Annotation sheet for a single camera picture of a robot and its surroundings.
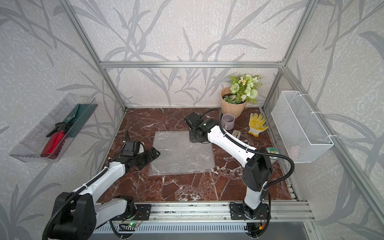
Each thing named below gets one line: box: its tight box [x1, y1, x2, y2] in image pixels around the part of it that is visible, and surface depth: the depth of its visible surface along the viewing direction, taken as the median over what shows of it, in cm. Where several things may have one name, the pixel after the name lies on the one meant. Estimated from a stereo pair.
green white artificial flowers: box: [223, 74, 263, 104], surface depth 96 cm
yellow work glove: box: [248, 113, 269, 137], surface depth 111 cm
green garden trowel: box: [63, 103, 99, 138], surface depth 73 cm
